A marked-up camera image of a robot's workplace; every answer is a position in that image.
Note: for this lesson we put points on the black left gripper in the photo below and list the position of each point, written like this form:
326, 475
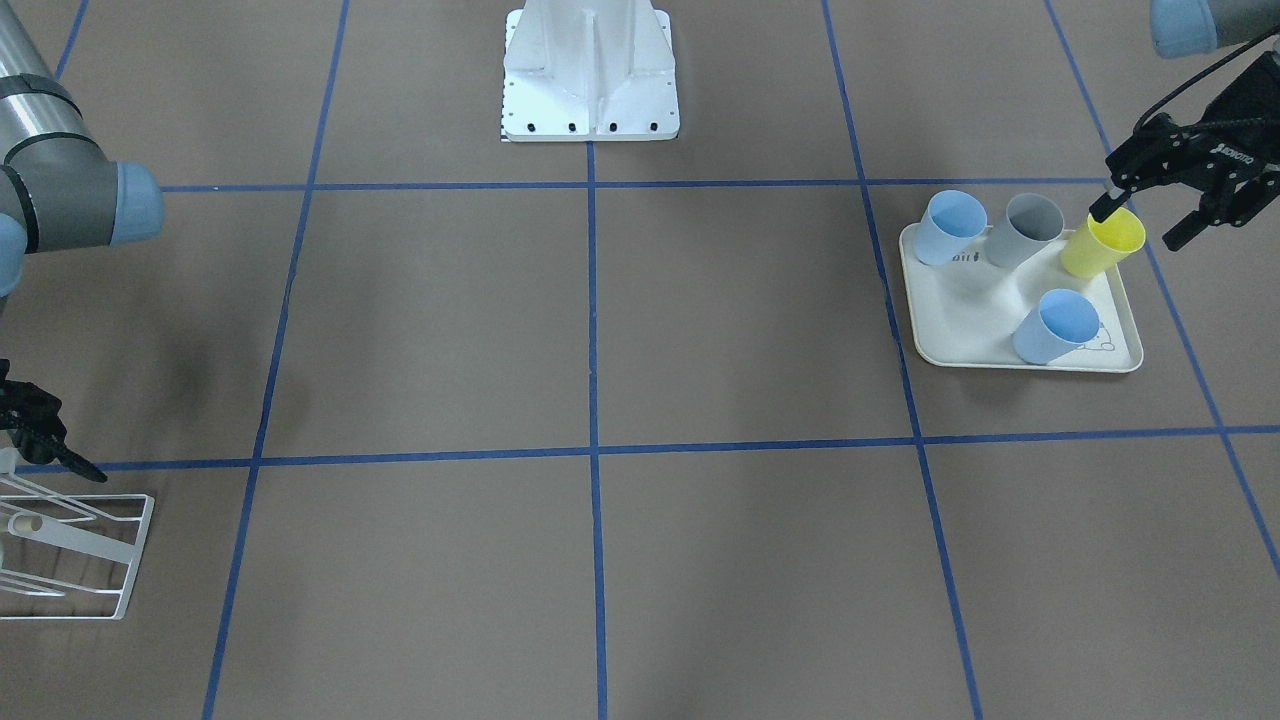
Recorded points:
1243, 150

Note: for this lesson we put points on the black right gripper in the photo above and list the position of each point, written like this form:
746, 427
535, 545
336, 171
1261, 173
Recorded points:
30, 418

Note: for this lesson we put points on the yellow plastic cup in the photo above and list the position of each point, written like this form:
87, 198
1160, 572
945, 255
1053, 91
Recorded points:
1094, 247

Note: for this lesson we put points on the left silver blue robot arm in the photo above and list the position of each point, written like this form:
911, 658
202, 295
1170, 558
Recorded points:
1183, 28

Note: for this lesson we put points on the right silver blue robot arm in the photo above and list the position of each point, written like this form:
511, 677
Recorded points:
59, 190

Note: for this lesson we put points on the grey plastic cup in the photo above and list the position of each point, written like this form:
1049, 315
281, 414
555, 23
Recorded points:
1029, 224

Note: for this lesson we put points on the light blue plastic cup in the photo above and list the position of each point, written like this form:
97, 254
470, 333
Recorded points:
951, 221

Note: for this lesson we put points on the cream plastic tray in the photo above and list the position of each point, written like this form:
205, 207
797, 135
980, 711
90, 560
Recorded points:
965, 313

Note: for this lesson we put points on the white wire cup rack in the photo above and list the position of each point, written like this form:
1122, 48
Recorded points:
68, 557

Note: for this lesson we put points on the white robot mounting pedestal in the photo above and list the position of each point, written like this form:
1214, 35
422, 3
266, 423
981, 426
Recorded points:
589, 71

